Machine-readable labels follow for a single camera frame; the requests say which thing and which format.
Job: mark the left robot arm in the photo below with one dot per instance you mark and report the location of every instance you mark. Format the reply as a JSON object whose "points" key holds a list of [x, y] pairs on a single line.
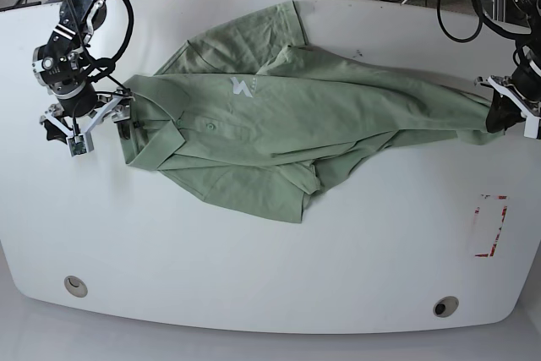
{"points": [[527, 46]]}

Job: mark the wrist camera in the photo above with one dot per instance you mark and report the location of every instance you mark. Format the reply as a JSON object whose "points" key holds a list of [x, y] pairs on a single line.
{"points": [[80, 144], [532, 127]]}

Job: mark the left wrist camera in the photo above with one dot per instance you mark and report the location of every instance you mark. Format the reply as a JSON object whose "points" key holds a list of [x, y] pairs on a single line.
{"points": [[532, 127]]}

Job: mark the table cable grommet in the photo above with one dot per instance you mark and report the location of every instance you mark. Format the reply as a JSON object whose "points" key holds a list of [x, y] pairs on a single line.
{"points": [[75, 286], [445, 307]]}

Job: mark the red tape rectangle marking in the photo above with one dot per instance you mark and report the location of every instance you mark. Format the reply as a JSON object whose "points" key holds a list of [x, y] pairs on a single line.
{"points": [[488, 221]]}

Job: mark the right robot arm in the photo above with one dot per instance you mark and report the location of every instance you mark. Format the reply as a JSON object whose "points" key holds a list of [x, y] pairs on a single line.
{"points": [[65, 67]]}

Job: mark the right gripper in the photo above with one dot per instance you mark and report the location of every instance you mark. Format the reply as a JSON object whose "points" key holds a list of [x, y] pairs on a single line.
{"points": [[88, 109]]}

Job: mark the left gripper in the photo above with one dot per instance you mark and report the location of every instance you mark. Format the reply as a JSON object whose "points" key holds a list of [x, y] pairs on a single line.
{"points": [[514, 97]]}

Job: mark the green polo shirt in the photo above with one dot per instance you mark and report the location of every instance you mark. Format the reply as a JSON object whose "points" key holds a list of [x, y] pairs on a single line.
{"points": [[249, 117]]}

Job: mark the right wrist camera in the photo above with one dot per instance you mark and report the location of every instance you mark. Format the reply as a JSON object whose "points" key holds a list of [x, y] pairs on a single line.
{"points": [[80, 144]]}

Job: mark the right table cable grommet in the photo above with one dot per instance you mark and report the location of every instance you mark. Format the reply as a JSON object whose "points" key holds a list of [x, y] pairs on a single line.
{"points": [[445, 307]]}

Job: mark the left table cable grommet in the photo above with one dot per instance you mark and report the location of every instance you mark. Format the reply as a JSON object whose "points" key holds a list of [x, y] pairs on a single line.
{"points": [[75, 286]]}

